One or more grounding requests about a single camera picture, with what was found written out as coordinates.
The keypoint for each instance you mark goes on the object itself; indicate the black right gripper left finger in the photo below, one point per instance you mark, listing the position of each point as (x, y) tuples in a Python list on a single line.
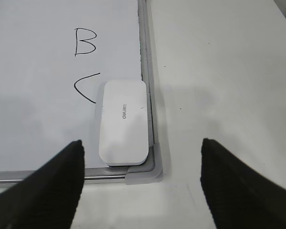
[(48, 198)]

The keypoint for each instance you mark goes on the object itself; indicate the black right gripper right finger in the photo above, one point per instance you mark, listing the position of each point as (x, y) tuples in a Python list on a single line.
[(239, 197)]

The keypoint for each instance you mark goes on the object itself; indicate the white rectangular whiteboard eraser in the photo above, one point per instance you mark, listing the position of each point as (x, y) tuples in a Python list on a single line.
[(124, 139)]

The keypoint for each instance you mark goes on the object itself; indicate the white whiteboard with aluminium frame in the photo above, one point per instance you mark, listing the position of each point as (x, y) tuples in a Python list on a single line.
[(55, 58)]

